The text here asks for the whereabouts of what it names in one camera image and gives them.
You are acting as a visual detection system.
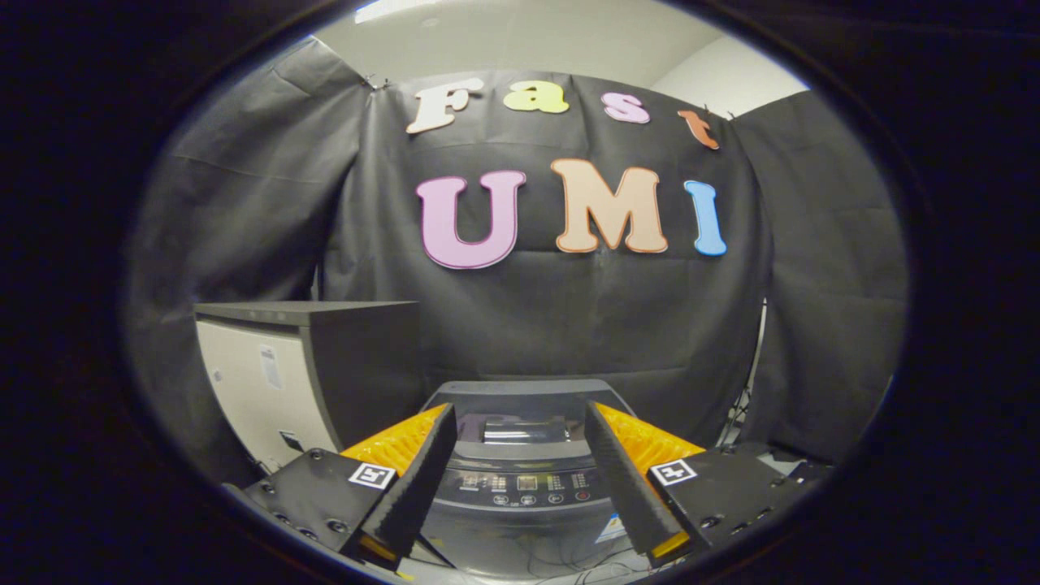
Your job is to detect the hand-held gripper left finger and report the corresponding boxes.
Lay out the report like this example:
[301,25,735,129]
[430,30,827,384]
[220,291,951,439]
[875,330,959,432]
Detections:
[223,402,458,571]

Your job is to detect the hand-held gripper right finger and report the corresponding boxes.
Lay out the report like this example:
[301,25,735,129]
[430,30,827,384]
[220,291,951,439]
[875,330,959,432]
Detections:
[583,400,813,570]

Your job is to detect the grey washing machine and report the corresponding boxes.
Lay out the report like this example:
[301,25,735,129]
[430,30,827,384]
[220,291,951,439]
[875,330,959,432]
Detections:
[398,379,651,582]

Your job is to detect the black tripod stand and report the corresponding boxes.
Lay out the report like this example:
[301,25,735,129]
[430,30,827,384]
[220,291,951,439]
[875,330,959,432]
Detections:
[721,382,765,448]

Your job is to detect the black backdrop cloth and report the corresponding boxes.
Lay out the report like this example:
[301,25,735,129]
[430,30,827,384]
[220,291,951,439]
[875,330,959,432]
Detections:
[122,37,911,488]

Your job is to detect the ceiling light panel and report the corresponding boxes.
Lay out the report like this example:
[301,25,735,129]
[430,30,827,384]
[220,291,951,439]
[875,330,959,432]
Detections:
[353,0,431,24]

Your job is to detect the black floor cables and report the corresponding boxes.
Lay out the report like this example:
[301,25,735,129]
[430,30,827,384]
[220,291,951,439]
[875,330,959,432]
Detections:
[520,544,675,585]

